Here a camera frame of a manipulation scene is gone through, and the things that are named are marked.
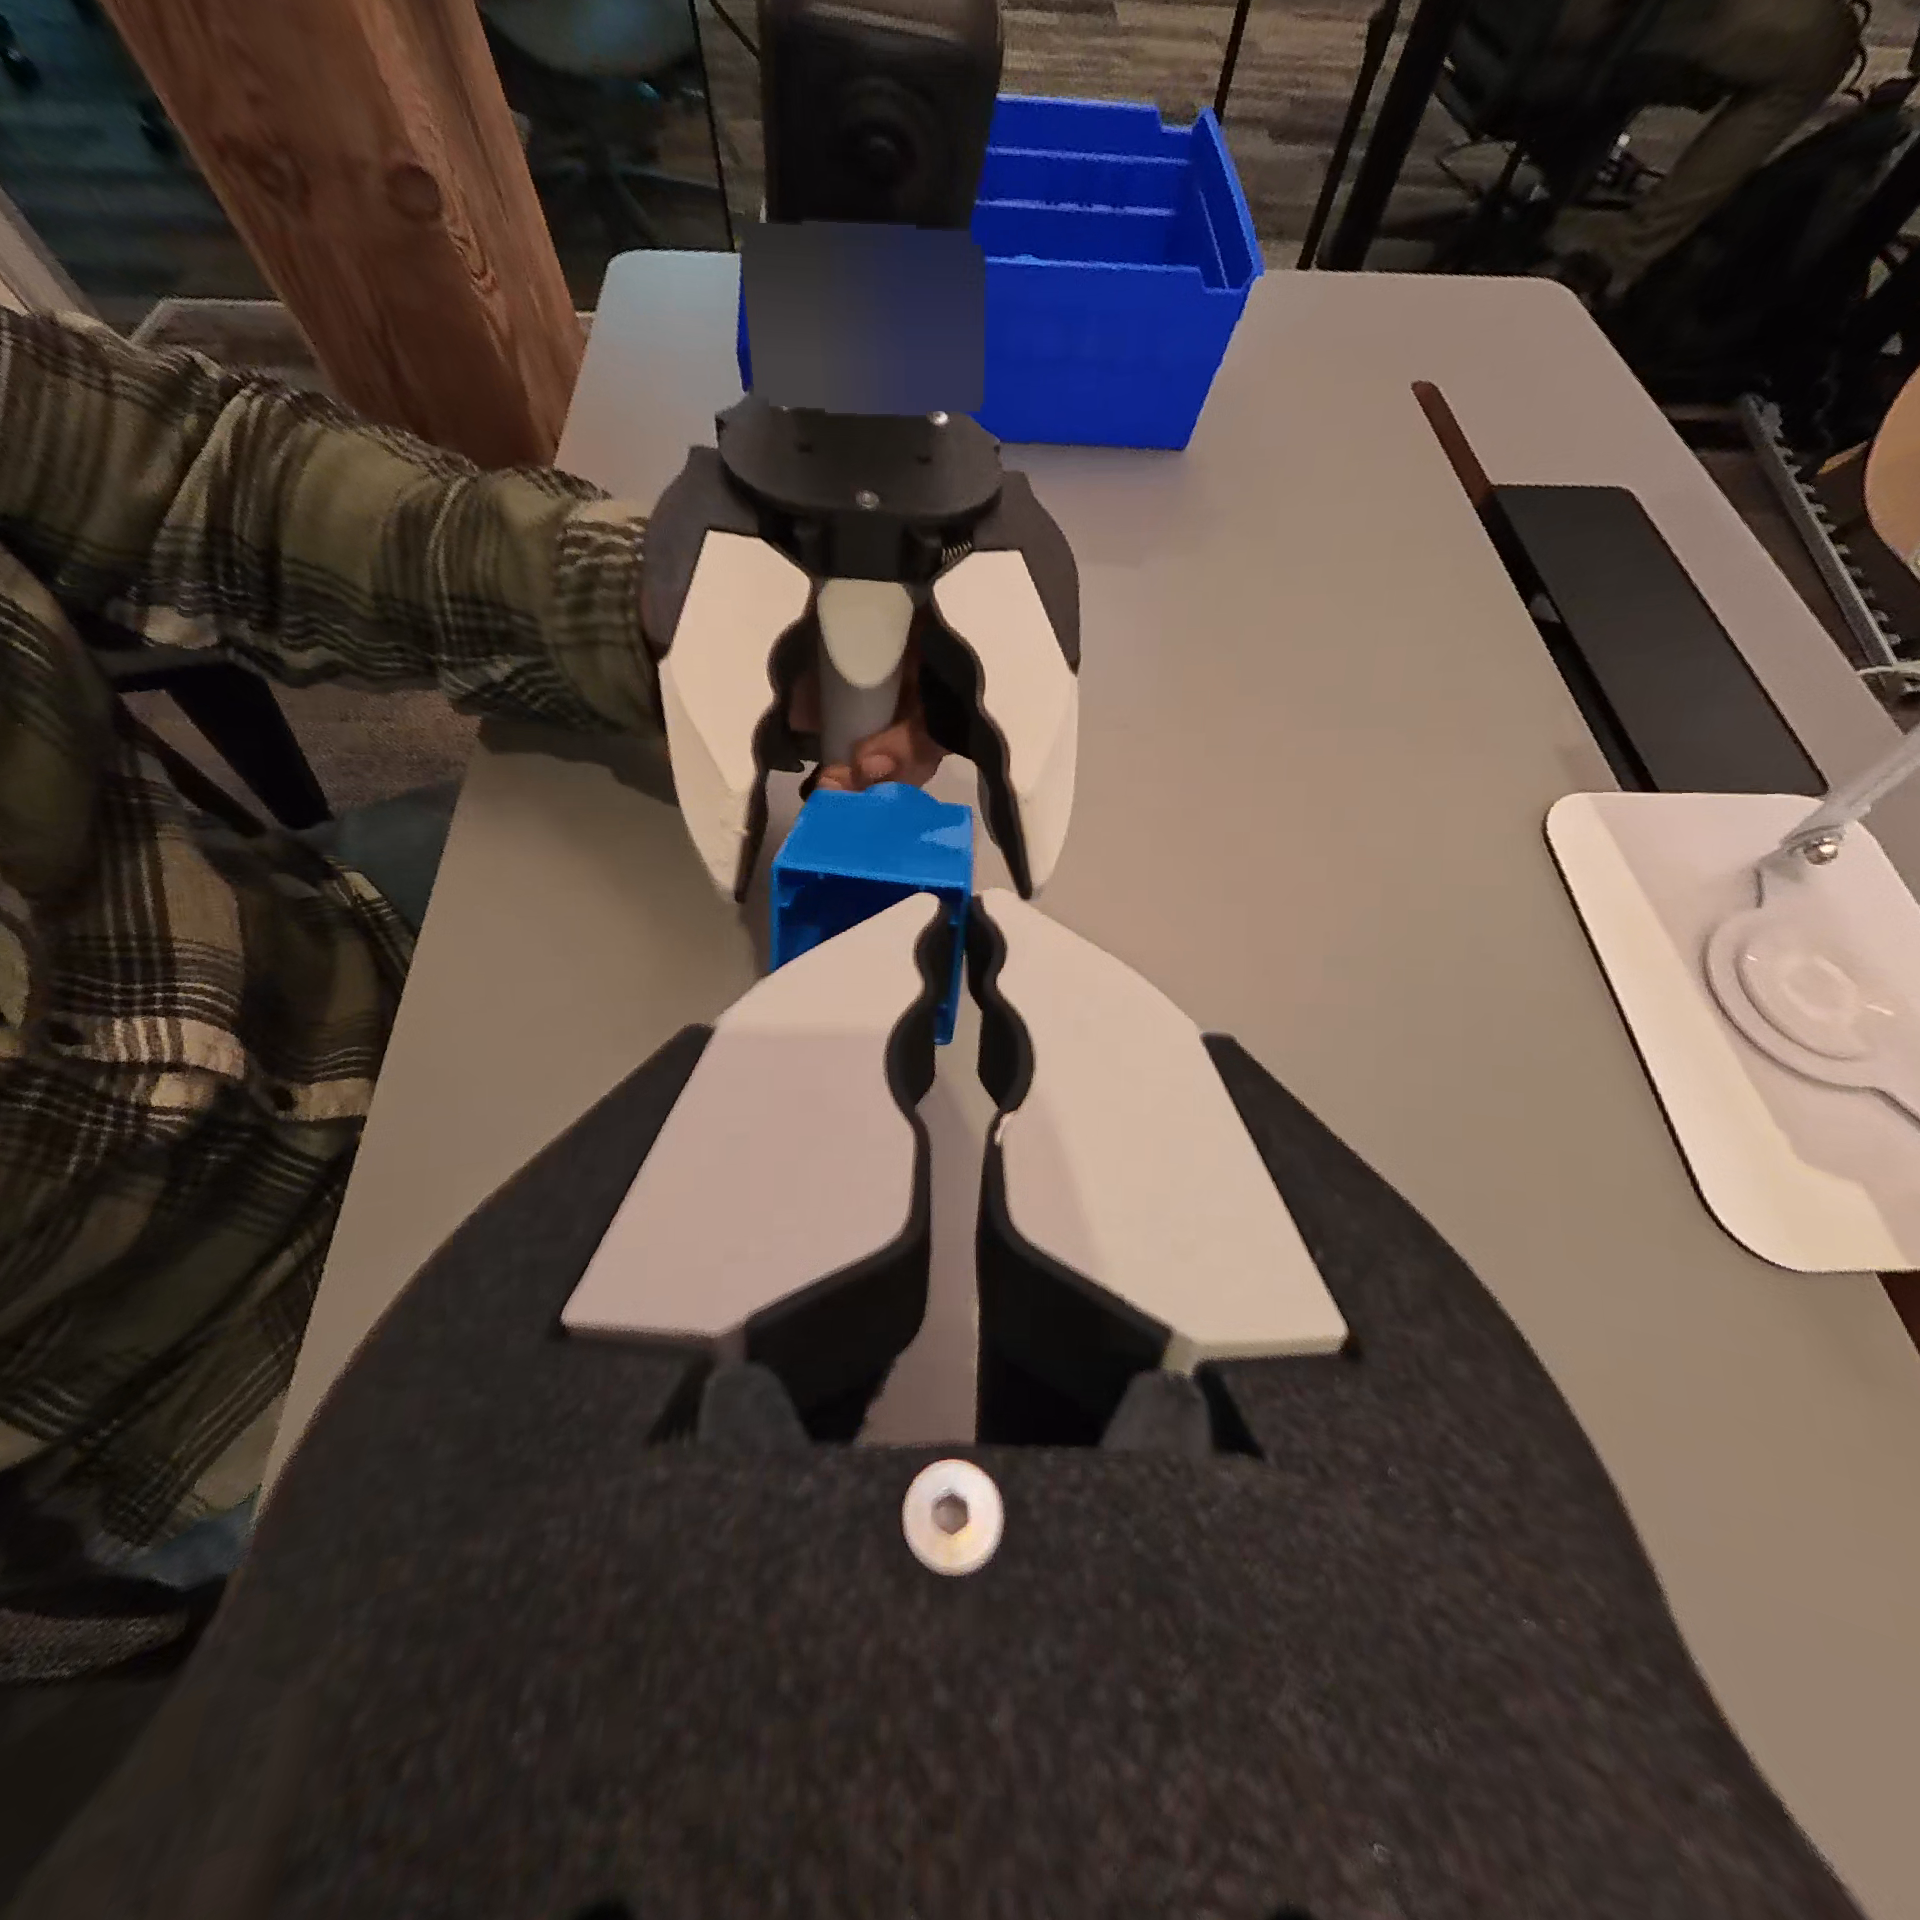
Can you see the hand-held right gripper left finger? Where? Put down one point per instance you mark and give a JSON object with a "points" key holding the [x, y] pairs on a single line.
{"points": [[766, 1172]]}

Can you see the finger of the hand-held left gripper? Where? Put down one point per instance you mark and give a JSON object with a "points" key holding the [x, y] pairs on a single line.
{"points": [[718, 678], [1032, 688]]}

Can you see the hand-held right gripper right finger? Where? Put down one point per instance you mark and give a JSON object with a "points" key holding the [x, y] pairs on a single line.
{"points": [[1155, 1185]]}

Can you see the blue toy block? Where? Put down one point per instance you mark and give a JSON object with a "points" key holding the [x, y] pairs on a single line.
{"points": [[864, 884]]}

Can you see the blue plastic bin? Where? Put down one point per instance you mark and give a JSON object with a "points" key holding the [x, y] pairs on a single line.
{"points": [[1111, 329]]}

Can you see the person's left hand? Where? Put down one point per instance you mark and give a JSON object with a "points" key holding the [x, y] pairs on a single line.
{"points": [[883, 756]]}

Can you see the white document stand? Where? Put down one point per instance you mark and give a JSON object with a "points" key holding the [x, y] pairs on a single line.
{"points": [[1647, 1022]]}

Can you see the wooden pillar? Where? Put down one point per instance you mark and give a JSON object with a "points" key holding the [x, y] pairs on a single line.
{"points": [[346, 195]]}

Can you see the black tripod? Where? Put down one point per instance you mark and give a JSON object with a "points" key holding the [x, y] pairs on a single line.
{"points": [[1367, 120]]}

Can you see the grey metal rail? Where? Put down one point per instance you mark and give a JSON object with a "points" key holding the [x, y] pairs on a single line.
{"points": [[1823, 540]]}

